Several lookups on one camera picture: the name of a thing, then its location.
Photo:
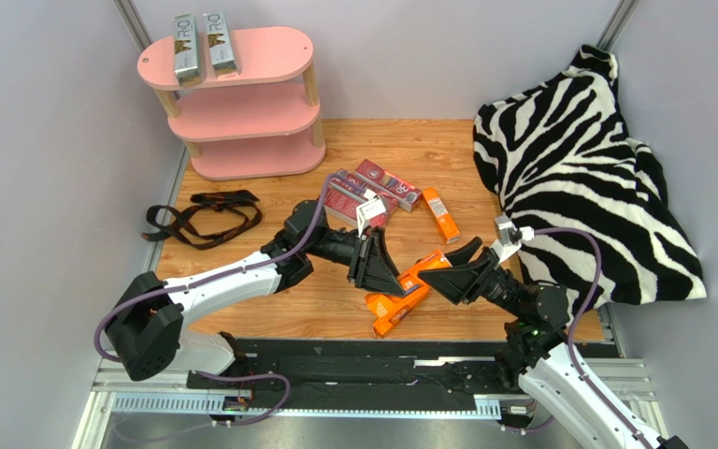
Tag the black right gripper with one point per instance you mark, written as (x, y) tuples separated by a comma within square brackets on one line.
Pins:
[(483, 277)]

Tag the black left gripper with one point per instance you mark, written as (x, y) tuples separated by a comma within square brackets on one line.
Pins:
[(379, 272)]

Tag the orange toothpaste box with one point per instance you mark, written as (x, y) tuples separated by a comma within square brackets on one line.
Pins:
[(445, 223), (410, 278)]

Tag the orange toothpaste box diagonal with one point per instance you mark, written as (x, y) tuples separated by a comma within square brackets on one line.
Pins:
[(390, 311)]

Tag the teal silver toothpaste box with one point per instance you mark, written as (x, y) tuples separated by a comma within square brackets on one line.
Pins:
[(188, 68)]

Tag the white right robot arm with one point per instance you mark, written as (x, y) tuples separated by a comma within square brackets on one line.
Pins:
[(540, 357)]

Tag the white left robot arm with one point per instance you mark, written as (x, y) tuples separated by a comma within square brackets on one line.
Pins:
[(146, 328)]

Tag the pink three-tier shelf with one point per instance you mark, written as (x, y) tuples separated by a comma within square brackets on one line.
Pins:
[(264, 121)]

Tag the red toothpaste box front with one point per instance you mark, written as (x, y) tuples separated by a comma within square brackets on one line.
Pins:
[(343, 206)]

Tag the red toothpaste box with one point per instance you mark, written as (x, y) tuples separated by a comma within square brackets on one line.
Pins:
[(343, 206), (350, 184), (404, 192)]

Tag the red toothpaste box back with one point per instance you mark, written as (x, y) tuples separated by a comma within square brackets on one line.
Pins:
[(404, 192)]

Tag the red toothpaste box middle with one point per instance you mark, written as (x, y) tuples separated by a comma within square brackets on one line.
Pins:
[(350, 184)]

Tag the zebra print cloth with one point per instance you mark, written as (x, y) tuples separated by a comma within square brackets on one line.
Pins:
[(560, 159)]

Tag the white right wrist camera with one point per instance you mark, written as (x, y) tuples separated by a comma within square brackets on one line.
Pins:
[(510, 238)]

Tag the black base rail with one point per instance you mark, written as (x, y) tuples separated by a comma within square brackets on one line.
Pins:
[(330, 378)]

